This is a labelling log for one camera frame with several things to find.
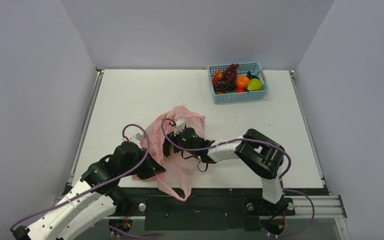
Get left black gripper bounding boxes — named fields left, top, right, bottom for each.
left=121, top=147, right=166, bottom=180

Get black fake grapes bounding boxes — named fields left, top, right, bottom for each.
left=246, top=71, right=260, bottom=80

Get pink plastic bag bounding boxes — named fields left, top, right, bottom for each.
left=145, top=105, right=206, bottom=202

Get purple cable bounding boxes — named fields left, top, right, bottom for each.
left=9, top=123, right=151, bottom=233
left=160, top=118, right=315, bottom=239

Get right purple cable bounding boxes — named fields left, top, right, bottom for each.
left=160, top=118, right=315, bottom=239

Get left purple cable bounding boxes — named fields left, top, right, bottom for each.
left=9, top=123, right=151, bottom=233

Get green fake pear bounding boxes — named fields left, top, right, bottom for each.
left=247, top=78, right=264, bottom=92

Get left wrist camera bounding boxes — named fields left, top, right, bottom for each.
left=129, top=133, right=145, bottom=145

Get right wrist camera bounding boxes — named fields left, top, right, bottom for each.
left=174, top=118, right=186, bottom=135

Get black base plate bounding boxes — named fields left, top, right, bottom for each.
left=62, top=185, right=329, bottom=233

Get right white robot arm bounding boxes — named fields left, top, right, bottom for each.
left=163, top=127, right=285, bottom=214

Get red fake mango slice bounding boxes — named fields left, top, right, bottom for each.
left=211, top=71, right=223, bottom=85

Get red fake grapes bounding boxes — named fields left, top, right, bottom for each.
left=212, top=63, right=239, bottom=95

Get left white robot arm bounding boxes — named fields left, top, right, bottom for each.
left=11, top=141, right=166, bottom=240

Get orange fake fruit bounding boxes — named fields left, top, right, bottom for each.
left=235, top=75, right=250, bottom=89

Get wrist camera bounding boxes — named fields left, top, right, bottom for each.
left=129, top=133, right=145, bottom=145
left=174, top=118, right=186, bottom=135

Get small red fake fruit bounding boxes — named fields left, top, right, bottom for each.
left=235, top=88, right=246, bottom=93

